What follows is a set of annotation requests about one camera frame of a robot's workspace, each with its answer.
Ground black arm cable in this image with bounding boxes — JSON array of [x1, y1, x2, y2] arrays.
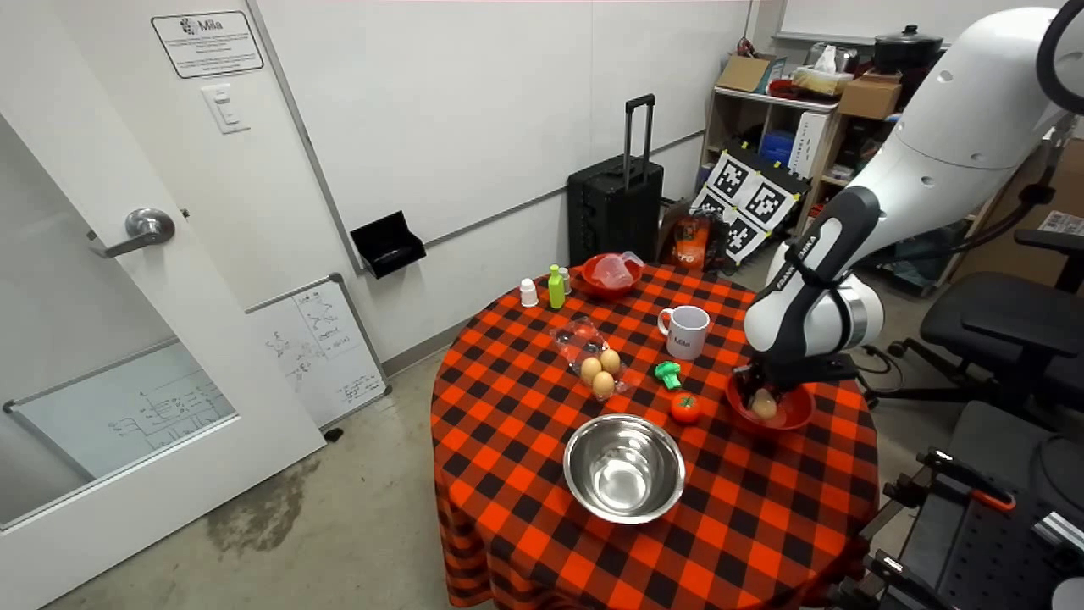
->
[[777, 239, 857, 355]]

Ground stainless steel bowl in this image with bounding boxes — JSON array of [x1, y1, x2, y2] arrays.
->
[[560, 410, 693, 528]]

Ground black suitcase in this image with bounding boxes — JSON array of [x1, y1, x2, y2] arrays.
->
[[566, 92, 669, 268]]

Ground black office chair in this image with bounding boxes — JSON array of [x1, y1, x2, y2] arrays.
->
[[896, 223, 1084, 423]]

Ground red bowl with plastic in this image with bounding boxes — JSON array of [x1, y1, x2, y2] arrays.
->
[[568, 247, 650, 300]]

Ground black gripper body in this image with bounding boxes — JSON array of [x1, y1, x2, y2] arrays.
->
[[750, 350, 865, 401]]

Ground silver door handle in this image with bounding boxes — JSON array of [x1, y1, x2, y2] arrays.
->
[[101, 207, 180, 259]]

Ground black cart with red handle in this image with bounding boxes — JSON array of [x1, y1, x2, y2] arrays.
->
[[869, 401, 1084, 610]]

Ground orange snack bag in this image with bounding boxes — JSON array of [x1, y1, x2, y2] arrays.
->
[[671, 213, 714, 272]]

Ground large wall whiteboard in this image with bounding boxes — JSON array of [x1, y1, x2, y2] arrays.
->
[[243, 0, 759, 281]]

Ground black pot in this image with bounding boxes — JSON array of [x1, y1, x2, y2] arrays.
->
[[876, 22, 944, 76]]

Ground black white marker board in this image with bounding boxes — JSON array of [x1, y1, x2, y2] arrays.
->
[[687, 146, 799, 268]]

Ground orange toy tomato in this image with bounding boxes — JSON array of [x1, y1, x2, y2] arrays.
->
[[665, 388, 708, 426]]

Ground cardboard box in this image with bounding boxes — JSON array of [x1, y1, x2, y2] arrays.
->
[[838, 73, 906, 123], [714, 50, 777, 95]]

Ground small leaning whiteboard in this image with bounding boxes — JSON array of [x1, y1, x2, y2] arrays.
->
[[247, 272, 394, 431]]

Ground black wall tray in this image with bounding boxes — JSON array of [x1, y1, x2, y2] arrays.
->
[[350, 207, 430, 281]]

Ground wooden shelf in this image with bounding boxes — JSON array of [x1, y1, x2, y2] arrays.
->
[[701, 44, 909, 229]]

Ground white wall sign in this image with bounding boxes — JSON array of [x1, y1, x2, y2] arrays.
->
[[149, 5, 268, 81]]

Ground orange bowl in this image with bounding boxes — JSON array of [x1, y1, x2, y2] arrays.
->
[[721, 370, 820, 437]]

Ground orange black checked tablecloth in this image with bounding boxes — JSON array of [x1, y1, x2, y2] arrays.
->
[[427, 263, 883, 610]]

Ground white mug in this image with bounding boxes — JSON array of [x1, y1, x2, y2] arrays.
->
[[653, 300, 714, 363]]

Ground white door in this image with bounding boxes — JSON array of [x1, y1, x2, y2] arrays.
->
[[0, 0, 331, 610]]

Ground green bottle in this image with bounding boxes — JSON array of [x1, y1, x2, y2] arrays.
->
[[546, 259, 574, 313]]

